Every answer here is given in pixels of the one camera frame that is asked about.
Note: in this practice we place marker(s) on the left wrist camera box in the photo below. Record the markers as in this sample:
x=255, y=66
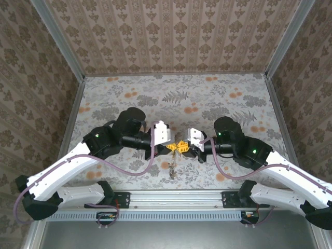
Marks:
x=161, y=132

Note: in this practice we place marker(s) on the aluminium table side rail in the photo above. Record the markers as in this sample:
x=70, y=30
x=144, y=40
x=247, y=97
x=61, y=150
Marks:
x=74, y=109
x=283, y=124

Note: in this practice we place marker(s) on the metal band keyring with rings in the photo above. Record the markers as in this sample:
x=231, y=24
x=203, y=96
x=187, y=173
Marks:
x=172, y=169

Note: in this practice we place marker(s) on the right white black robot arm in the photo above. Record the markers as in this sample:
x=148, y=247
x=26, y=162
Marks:
x=293, y=168

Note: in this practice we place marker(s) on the aluminium frame post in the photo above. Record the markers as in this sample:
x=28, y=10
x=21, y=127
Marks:
x=59, y=39
x=288, y=39

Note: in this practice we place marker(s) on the grey metal panel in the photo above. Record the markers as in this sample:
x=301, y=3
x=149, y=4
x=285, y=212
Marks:
x=168, y=236

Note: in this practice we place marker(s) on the black connector board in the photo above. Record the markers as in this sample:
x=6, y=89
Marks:
x=106, y=217
x=250, y=216

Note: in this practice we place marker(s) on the aluminium mounting rail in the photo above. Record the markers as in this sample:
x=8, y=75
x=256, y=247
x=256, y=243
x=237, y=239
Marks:
x=176, y=199

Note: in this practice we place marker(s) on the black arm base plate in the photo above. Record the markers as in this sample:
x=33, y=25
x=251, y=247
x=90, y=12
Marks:
x=229, y=199
x=123, y=199

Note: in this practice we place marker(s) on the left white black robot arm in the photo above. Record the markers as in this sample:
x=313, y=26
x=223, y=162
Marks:
x=59, y=171

